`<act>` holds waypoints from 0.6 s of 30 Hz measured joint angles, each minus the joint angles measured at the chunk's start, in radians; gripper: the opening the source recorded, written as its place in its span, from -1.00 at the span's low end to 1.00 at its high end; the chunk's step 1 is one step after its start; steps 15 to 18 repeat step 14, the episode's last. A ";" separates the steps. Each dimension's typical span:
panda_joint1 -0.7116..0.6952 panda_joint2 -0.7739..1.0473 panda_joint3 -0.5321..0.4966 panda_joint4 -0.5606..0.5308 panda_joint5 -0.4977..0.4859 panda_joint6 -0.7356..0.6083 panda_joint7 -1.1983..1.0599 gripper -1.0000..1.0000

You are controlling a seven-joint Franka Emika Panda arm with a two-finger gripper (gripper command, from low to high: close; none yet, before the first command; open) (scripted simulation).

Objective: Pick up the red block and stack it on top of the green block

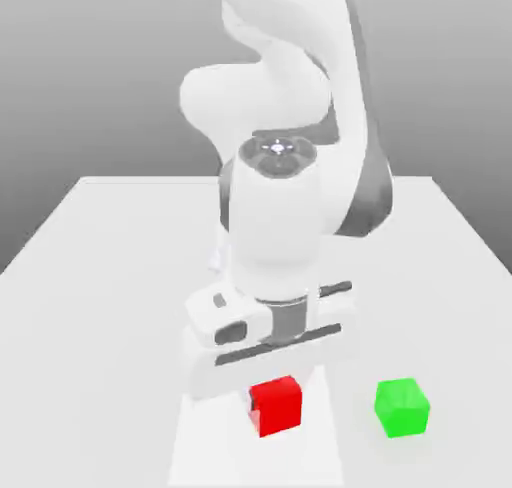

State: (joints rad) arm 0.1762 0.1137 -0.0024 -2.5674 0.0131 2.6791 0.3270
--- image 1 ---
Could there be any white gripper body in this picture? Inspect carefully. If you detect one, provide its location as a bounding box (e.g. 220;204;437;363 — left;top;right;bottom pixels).
186;298;358;404

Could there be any small red cube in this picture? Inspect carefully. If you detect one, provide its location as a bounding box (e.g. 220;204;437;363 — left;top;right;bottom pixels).
247;374;303;439

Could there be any small green cube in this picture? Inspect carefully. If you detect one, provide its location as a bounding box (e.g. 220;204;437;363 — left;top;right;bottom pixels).
374;378;432;440

